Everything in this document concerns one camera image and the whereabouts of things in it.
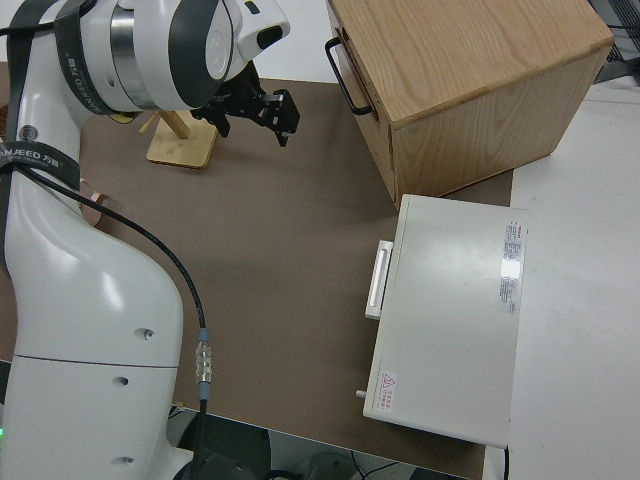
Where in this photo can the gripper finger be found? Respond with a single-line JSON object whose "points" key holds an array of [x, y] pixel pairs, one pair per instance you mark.
{"points": [[215, 117], [285, 115]]}

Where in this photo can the pink mug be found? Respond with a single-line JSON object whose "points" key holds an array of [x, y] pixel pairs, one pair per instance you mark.
{"points": [[92, 210]]}

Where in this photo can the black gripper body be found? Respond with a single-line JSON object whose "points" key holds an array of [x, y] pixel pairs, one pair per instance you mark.
{"points": [[242, 97]]}

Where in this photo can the brown table mat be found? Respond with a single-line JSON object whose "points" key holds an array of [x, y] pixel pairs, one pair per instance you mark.
{"points": [[300, 200]]}

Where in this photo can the white toaster oven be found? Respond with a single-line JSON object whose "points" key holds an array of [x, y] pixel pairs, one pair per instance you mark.
{"points": [[450, 300]]}

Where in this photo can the large wooden box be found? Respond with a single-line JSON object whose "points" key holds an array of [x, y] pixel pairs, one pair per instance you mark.
{"points": [[475, 60]]}

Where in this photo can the wooden mug tree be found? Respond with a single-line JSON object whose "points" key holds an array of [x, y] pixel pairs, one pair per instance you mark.
{"points": [[182, 150]]}

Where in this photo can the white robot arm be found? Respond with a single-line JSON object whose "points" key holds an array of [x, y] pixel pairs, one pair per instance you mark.
{"points": [[75, 300]]}

